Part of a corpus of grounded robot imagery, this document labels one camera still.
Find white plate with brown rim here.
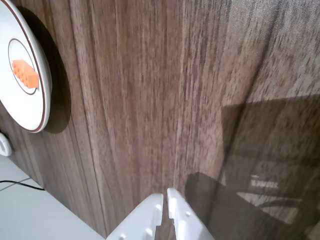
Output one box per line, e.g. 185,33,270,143
0,0,53,134

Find orange lego block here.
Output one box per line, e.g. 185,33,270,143
11,59,40,90

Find thin black floor cable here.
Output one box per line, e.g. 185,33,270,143
0,180,46,191

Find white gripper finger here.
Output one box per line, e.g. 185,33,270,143
166,187,215,240
106,192,165,240

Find white round stand foot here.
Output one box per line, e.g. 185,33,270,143
0,132,13,157

